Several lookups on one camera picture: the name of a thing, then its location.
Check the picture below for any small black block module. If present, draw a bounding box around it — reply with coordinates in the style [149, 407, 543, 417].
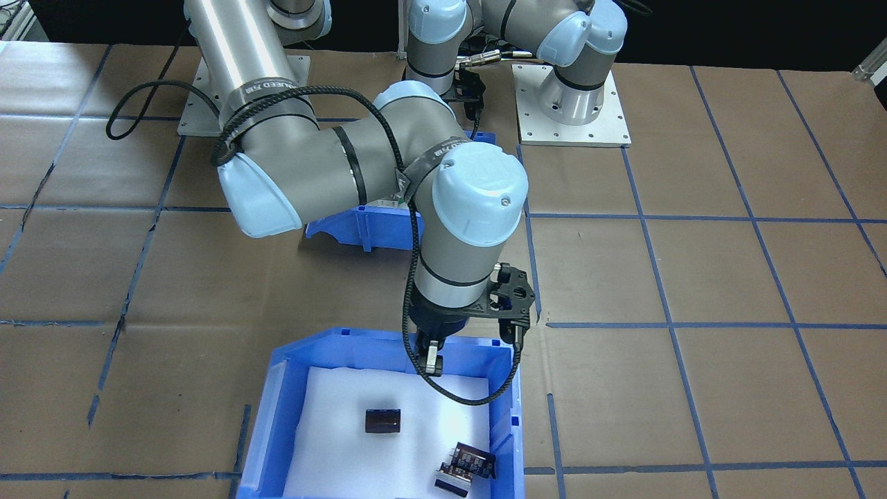
[365, 409, 403, 435]

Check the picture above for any dark circuit board module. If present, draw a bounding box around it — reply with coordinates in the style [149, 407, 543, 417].
[434, 441, 498, 497]

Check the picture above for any blue plastic button bin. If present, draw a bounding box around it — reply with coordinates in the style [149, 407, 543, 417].
[305, 130, 500, 252]

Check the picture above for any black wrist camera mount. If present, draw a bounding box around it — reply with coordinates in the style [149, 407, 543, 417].
[471, 262, 538, 345]
[443, 66, 486, 124]

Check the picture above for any blue plastic module bin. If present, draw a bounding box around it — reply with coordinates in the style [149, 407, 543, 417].
[236, 327, 525, 499]

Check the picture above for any white square base plate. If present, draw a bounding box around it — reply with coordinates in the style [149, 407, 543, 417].
[511, 64, 631, 148]
[177, 54, 311, 137]

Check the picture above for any white foam bin liner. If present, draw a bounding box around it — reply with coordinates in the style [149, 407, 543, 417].
[283, 366, 494, 499]

